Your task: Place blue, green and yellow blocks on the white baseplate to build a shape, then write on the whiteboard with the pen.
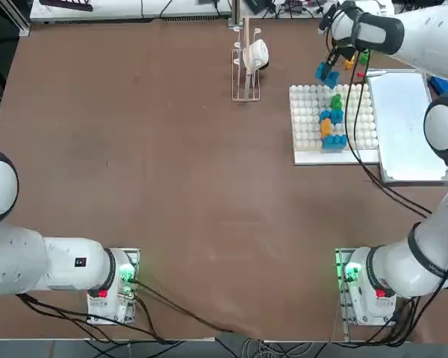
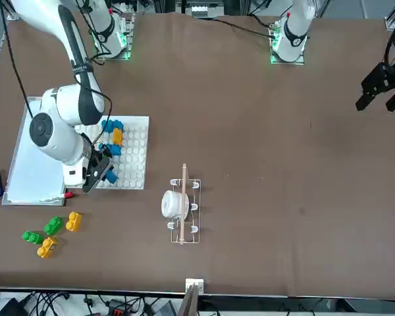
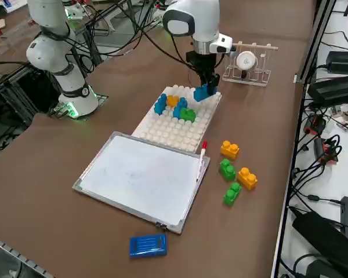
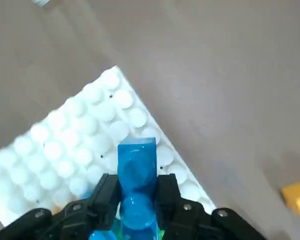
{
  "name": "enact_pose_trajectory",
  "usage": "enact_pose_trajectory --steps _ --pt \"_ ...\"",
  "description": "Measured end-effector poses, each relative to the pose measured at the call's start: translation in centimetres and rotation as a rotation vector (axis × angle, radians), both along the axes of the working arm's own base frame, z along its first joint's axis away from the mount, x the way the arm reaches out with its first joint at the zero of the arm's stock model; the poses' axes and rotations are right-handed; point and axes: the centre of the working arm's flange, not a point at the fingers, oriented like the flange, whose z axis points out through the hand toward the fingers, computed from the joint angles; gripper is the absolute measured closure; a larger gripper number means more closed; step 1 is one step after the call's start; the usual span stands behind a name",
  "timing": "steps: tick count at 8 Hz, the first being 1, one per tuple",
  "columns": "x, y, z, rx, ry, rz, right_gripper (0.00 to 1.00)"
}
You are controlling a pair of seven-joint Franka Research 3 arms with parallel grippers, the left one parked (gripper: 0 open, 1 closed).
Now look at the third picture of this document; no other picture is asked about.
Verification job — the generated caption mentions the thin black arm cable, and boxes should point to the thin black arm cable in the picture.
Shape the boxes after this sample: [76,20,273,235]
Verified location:
[143,28,198,87]

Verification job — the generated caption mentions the grey power adapter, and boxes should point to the grey power adapter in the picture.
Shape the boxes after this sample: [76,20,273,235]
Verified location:
[307,74,348,107]

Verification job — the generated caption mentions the yellow two-stud block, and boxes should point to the yellow two-stud block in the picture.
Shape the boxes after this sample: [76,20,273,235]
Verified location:
[166,94,180,108]
[219,140,241,160]

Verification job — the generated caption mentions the blue three-stud block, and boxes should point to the blue three-stud block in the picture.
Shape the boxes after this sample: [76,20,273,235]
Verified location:
[173,97,189,119]
[153,93,168,116]
[193,83,218,103]

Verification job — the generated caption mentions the white cup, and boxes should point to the white cup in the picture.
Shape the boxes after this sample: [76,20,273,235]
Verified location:
[235,50,258,72]

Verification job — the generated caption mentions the black cable bundle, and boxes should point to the black cable bundle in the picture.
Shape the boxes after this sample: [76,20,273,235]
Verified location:
[287,133,347,209]

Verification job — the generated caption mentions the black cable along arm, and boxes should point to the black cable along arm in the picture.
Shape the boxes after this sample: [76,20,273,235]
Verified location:
[66,0,169,57]

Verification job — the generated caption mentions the white studded baseplate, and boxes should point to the white studded baseplate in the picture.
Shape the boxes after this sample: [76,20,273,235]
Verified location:
[132,83,223,153]

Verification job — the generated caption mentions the red-capped marker pen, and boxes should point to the red-capped marker pen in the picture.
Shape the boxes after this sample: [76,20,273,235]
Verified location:
[195,141,208,182]

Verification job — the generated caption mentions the black frame under table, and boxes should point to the black frame under table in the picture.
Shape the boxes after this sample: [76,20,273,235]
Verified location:
[0,62,63,130]

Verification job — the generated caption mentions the upright aluminium post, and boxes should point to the upright aluminium post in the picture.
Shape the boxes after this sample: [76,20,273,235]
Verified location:
[297,0,337,83]

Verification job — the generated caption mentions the white device green light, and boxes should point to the white device green light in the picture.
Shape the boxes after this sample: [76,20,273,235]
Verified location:
[65,5,86,20]

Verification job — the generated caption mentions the yellow block with dark sticker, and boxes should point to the yellow block with dark sticker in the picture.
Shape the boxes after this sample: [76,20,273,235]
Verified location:
[237,167,258,191]

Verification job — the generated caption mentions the green two-stud block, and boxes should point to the green two-stud block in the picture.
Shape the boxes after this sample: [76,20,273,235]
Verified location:
[179,107,197,122]
[222,182,242,207]
[219,158,237,182]

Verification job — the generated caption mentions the blue whiteboard eraser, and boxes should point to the blue whiteboard eraser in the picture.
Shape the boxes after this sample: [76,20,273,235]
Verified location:
[129,233,168,259]

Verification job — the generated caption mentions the black power strip red switches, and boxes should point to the black power strip red switches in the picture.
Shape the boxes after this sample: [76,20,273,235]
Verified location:
[303,114,328,136]

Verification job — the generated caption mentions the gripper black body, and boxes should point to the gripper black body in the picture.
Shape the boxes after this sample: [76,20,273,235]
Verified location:
[186,50,219,77]

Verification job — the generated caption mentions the orange black device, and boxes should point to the orange black device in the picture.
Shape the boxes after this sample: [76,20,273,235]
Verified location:
[313,135,343,166]

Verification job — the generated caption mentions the black power adapter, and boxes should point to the black power adapter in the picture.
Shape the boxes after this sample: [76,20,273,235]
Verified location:
[291,211,348,278]
[325,50,348,75]

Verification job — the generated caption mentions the whiteboard with silver frame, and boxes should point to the whiteboard with silver frame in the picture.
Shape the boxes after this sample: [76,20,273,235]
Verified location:
[72,131,212,235]

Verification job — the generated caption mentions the grey slotted edge rail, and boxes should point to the grey slotted edge rail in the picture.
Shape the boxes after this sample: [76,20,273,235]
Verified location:
[0,233,55,278]

